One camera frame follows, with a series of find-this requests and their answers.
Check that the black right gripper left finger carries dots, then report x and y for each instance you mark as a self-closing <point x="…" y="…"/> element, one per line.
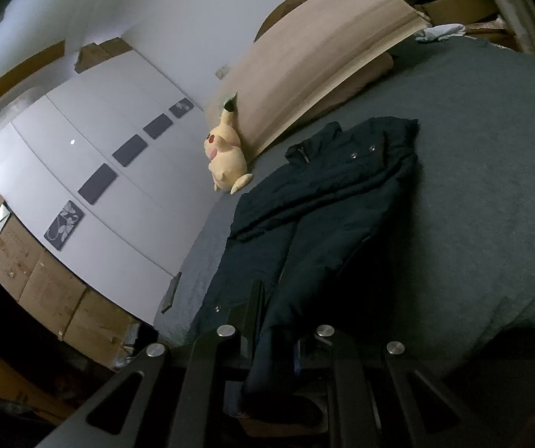
<point x="173" y="398"/>

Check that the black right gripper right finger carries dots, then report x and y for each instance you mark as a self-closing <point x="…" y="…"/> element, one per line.
<point x="377" y="393"/>

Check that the dark navy winter jacket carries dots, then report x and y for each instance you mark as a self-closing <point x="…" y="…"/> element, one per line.
<point x="324" y="235"/>

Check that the white wardrobe with dark panels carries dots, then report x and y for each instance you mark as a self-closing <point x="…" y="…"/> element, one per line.
<point x="108" y="172"/>

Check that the yellow Pikachu plush toy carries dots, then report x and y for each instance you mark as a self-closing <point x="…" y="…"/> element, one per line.
<point x="222" y="147"/>

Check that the grey bed sheet mattress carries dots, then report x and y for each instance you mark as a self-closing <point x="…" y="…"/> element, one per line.
<point x="470" y="244"/>

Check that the beige upholstered headboard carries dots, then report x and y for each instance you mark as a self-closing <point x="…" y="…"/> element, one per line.
<point x="302" y="58"/>

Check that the cardboard box atop wardrobe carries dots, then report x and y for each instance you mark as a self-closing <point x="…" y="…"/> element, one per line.
<point x="93" y="54"/>

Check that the white crumpled cloth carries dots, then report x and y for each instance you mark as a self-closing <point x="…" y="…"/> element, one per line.
<point x="440" y="32"/>

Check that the wall socket plate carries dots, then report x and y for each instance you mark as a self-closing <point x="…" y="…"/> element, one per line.
<point x="222" y="72"/>

